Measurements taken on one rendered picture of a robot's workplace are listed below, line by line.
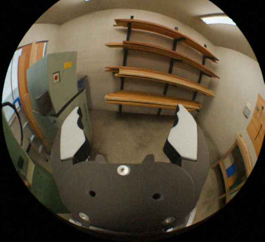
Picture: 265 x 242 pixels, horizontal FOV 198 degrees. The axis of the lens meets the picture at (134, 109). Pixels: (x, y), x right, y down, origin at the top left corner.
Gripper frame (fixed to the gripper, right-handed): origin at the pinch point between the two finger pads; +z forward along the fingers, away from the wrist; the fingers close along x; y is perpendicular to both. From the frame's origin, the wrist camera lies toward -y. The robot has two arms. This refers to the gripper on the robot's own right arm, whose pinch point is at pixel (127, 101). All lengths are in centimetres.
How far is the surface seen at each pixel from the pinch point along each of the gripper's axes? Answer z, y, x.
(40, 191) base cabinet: -43, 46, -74
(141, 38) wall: 178, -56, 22
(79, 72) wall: 176, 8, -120
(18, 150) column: -23, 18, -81
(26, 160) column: -24, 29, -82
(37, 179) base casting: -31, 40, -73
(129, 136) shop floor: 97, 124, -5
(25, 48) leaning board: 52, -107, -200
